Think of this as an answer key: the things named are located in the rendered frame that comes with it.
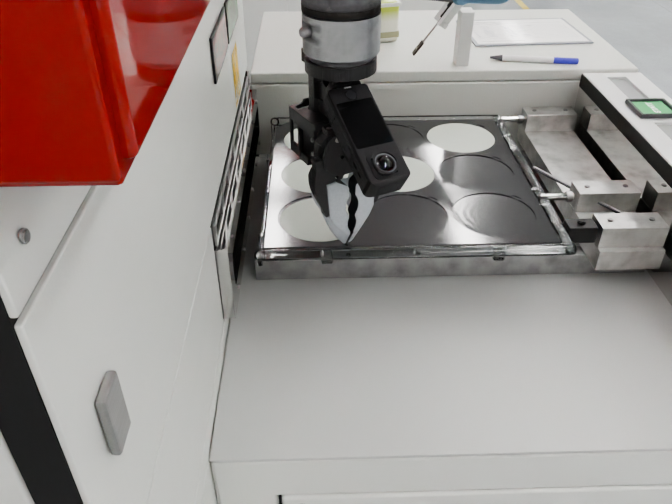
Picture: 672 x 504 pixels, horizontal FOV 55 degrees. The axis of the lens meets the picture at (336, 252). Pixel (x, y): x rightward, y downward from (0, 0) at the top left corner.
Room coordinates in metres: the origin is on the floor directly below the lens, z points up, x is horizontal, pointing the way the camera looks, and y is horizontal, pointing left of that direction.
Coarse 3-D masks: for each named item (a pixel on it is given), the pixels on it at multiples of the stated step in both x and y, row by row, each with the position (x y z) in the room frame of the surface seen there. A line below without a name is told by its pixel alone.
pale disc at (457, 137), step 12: (432, 132) 0.91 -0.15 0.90; (444, 132) 0.91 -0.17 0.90; (456, 132) 0.91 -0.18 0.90; (468, 132) 0.91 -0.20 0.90; (480, 132) 0.91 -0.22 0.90; (444, 144) 0.86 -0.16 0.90; (456, 144) 0.86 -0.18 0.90; (468, 144) 0.86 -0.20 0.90; (480, 144) 0.86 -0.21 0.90; (492, 144) 0.86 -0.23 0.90
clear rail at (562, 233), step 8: (496, 120) 0.95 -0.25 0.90; (504, 128) 0.91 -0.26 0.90; (504, 136) 0.89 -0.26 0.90; (512, 136) 0.89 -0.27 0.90; (512, 144) 0.86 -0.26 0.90; (512, 152) 0.84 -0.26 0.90; (520, 152) 0.83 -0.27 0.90; (520, 160) 0.81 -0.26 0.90; (520, 168) 0.80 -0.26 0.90; (528, 176) 0.76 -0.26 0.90; (536, 184) 0.74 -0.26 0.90; (536, 192) 0.72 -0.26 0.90; (544, 192) 0.72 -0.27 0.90; (544, 200) 0.70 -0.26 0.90; (544, 208) 0.69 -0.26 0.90; (552, 216) 0.66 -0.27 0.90; (552, 224) 0.65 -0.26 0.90; (560, 224) 0.64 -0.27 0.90; (560, 232) 0.63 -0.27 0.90; (560, 240) 0.62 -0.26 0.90; (568, 240) 0.61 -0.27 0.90
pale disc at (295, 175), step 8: (288, 168) 0.79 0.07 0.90; (296, 168) 0.79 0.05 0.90; (304, 168) 0.79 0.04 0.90; (288, 176) 0.77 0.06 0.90; (296, 176) 0.77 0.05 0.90; (304, 176) 0.77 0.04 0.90; (344, 176) 0.77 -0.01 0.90; (288, 184) 0.75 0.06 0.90; (296, 184) 0.75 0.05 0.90; (304, 184) 0.75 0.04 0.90
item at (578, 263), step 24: (264, 264) 0.64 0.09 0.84; (288, 264) 0.64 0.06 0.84; (312, 264) 0.64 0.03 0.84; (336, 264) 0.64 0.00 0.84; (360, 264) 0.65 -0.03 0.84; (384, 264) 0.65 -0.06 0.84; (408, 264) 0.65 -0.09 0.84; (432, 264) 0.65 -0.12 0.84; (456, 264) 0.65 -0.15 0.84; (480, 264) 0.65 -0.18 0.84; (504, 264) 0.65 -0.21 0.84; (528, 264) 0.65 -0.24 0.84; (552, 264) 0.65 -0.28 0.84; (576, 264) 0.65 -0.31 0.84
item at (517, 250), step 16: (256, 256) 0.59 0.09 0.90; (272, 256) 0.58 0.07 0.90; (288, 256) 0.59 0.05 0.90; (304, 256) 0.59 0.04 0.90; (320, 256) 0.59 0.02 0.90; (336, 256) 0.59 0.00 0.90; (352, 256) 0.59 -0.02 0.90; (368, 256) 0.59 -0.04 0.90; (384, 256) 0.59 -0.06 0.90; (400, 256) 0.59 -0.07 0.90; (416, 256) 0.59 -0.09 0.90; (432, 256) 0.59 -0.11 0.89; (448, 256) 0.59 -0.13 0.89; (464, 256) 0.59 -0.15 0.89; (480, 256) 0.59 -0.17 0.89; (496, 256) 0.59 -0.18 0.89; (512, 256) 0.59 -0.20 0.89
